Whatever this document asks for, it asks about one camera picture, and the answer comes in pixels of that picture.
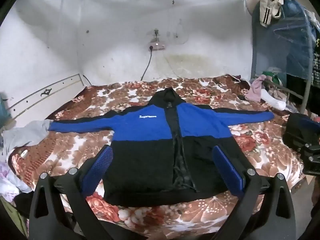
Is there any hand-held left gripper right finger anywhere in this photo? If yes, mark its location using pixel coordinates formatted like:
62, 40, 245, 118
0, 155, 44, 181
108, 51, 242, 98
211, 145, 297, 240

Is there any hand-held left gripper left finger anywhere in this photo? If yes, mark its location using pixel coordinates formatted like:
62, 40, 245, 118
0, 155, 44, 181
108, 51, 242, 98
29, 145, 114, 240

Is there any blue and black hooded jacket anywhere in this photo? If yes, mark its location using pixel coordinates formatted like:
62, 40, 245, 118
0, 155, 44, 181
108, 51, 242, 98
47, 87, 275, 207

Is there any brown floral blanket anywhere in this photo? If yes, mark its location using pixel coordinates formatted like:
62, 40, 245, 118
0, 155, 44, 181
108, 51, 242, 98
10, 74, 308, 238

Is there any red woven bed mat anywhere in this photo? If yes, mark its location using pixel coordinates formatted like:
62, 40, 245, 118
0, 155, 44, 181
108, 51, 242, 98
11, 140, 58, 180

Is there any green cloth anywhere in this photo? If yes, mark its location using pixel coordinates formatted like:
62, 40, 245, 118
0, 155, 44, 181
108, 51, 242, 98
266, 71, 280, 83

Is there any pink cloth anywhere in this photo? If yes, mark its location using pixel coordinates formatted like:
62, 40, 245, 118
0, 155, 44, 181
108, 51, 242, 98
245, 74, 267, 102

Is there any black printed hoodie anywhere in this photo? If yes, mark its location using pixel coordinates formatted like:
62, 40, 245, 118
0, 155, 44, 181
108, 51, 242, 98
306, 12, 320, 98

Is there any grey cloth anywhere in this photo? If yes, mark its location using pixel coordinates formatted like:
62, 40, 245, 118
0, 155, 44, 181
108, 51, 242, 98
2, 119, 52, 157

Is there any purple floral cloth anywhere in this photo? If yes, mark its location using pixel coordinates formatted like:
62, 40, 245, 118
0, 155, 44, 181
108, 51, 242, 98
0, 161, 33, 200

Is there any white headboard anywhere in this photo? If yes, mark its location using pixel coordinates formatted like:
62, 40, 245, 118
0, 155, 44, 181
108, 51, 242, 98
5, 74, 92, 128

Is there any white striped jacket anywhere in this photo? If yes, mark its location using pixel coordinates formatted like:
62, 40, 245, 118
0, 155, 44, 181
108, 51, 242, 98
259, 0, 285, 27

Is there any white power strip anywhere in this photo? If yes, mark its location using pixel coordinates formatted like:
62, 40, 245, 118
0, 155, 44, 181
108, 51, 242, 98
147, 41, 167, 53

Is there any grey metal bed frame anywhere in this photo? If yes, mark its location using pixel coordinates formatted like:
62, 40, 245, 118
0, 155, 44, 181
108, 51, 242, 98
250, 5, 318, 114

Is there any black power cable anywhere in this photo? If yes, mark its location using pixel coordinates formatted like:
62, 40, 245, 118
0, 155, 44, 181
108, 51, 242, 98
140, 50, 153, 81

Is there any thin white cable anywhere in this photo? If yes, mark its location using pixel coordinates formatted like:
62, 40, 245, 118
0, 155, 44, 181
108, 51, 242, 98
161, 51, 182, 78

